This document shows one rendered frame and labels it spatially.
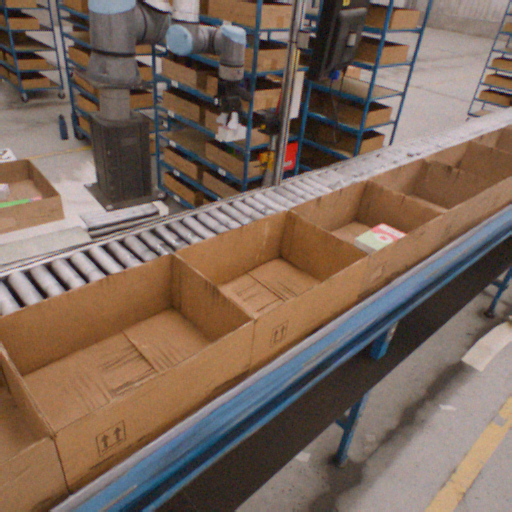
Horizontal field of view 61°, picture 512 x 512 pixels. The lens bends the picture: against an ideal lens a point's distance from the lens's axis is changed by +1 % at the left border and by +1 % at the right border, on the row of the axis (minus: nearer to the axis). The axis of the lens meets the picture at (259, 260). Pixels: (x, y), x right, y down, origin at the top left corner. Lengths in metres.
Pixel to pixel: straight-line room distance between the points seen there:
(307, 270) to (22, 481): 0.85
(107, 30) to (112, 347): 1.09
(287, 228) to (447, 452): 1.28
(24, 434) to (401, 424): 1.61
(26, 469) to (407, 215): 1.22
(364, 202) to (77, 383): 1.07
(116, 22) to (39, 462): 1.36
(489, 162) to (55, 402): 1.90
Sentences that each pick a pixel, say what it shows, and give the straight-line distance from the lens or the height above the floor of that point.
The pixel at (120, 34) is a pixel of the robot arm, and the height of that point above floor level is 1.37.
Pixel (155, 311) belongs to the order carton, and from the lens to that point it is 1.11.
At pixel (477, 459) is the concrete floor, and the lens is 2.20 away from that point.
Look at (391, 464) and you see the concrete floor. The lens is 2.02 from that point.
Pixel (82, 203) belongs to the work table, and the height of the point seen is 0.75.
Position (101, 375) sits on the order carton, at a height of 0.89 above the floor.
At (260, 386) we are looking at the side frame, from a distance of 0.93.
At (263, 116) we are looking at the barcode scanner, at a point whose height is 1.08.
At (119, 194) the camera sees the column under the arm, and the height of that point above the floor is 0.80.
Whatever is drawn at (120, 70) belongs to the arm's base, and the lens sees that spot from 1.73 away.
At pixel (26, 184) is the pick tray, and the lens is 2.09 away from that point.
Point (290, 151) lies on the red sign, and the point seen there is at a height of 0.88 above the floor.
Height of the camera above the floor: 1.63
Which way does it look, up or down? 35 degrees down
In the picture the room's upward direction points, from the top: 7 degrees clockwise
